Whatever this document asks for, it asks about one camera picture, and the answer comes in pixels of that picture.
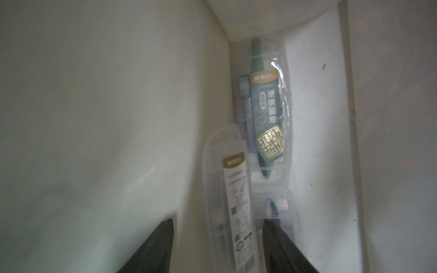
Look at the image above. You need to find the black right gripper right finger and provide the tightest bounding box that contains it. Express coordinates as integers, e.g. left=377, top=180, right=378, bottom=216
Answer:
left=262, top=219, right=319, bottom=273

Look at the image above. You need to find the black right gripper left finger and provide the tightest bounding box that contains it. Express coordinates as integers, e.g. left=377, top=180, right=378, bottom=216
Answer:
left=118, top=218, right=174, bottom=273

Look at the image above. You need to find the cream canvas tote bag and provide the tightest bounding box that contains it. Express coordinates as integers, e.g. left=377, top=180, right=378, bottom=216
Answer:
left=1, top=1, right=437, bottom=273

